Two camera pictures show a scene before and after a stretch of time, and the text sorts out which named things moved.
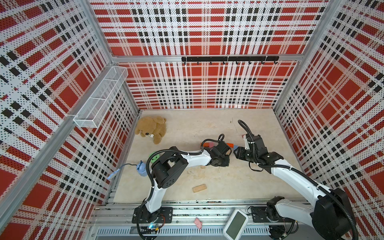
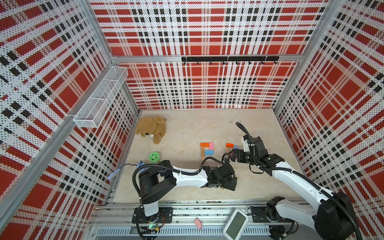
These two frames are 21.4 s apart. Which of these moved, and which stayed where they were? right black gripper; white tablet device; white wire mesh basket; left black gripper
Moved: left black gripper
Stayed: right black gripper; white tablet device; white wire mesh basket
